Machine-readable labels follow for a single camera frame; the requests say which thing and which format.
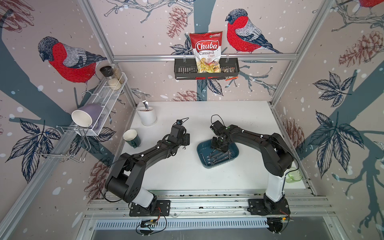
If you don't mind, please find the teal plastic storage tray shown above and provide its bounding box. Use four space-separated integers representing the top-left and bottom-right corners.
197 140 239 169

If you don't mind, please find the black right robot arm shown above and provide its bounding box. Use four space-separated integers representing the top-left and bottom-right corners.
210 121 295 203

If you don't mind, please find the black lid spice jar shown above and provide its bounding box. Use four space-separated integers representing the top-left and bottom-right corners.
100 66 115 79

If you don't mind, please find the lilac paper cup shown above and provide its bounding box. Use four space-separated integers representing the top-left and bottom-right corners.
71 104 103 128

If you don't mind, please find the black wire wall basket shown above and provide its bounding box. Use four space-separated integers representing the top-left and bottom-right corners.
174 58 240 80

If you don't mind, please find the metal fork in mug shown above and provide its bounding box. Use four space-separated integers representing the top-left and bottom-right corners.
142 95 150 111

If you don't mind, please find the wire cup holder rack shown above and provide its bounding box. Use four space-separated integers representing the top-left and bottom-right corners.
35 125 92 164

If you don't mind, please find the large steel wrench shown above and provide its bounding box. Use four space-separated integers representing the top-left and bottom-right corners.
210 151 233 162

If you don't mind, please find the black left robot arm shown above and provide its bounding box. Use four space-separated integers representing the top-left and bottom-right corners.
105 118 190 208

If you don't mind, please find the green ceramic mug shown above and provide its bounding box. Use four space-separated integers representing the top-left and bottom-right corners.
123 129 141 148

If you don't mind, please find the red cassava chips bag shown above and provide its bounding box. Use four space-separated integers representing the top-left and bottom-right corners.
190 32 223 74

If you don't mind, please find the white lid spice jar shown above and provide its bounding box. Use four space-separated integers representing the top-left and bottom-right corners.
107 78 122 91

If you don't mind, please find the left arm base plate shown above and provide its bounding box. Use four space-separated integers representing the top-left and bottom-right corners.
129 200 171 217

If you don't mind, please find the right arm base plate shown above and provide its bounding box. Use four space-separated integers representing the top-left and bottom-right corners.
247 198 291 216

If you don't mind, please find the white utensil mug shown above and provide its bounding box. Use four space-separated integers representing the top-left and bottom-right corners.
136 107 157 126

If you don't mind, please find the white wire wall shelf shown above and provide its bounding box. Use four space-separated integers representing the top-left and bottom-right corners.
87 73 128 136

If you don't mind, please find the longest steel wrench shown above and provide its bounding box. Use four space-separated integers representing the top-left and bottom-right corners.
206 155 232 167

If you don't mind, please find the small electronics board with wires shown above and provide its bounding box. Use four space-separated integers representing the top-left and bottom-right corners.
135 207 168 236

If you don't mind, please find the green glass cup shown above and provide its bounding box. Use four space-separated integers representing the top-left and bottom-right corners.
286 169 303 184

